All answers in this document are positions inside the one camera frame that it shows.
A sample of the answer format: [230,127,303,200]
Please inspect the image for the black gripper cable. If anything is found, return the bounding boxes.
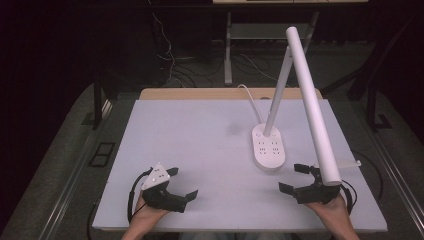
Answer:
[126,167,154,224]
[340,179,358,215]

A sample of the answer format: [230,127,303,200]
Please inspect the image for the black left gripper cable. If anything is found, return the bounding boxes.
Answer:
[126,167,154,224]

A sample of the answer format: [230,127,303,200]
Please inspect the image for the white lamp cable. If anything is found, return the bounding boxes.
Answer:
[237,83,266,126]

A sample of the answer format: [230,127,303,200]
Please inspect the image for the black floor cable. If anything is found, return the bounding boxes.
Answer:
[352,149,385,202]

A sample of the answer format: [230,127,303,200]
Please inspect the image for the black floor socket frame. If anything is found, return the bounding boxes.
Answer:
[87,141,117,168]

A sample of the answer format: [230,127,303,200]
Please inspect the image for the grey metal table frame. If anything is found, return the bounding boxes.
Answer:
[223,11,320,87]

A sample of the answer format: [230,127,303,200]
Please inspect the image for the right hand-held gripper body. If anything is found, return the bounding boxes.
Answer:
[294,158,363,205]

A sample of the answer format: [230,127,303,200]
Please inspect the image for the black metal stand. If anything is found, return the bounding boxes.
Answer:
[92,78,113,131]
[365,79,394,132]

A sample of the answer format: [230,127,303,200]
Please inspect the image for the black thin cable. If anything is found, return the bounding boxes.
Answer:
[86,199,102,240]

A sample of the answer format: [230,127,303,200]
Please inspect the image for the aluminium floor rail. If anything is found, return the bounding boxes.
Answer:
[369,131,424,231]
[37,131,101,240]

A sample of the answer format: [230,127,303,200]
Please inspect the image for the white cable bundle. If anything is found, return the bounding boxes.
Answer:
[147,0,188,87]

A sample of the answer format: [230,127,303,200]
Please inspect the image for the person's right hand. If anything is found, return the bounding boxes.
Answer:
[304,195,352,228]

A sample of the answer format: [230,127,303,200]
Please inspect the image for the person's left hand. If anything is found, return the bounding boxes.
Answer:
[131,195,171,228]

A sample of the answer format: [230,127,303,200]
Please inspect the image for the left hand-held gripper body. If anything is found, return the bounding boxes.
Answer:
[140,162,188,214]

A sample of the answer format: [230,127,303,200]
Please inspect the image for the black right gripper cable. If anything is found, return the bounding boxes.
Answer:
[340,179,358,215]

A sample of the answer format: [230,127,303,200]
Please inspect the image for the white desk lamp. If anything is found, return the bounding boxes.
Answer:
[251,26,343,187]

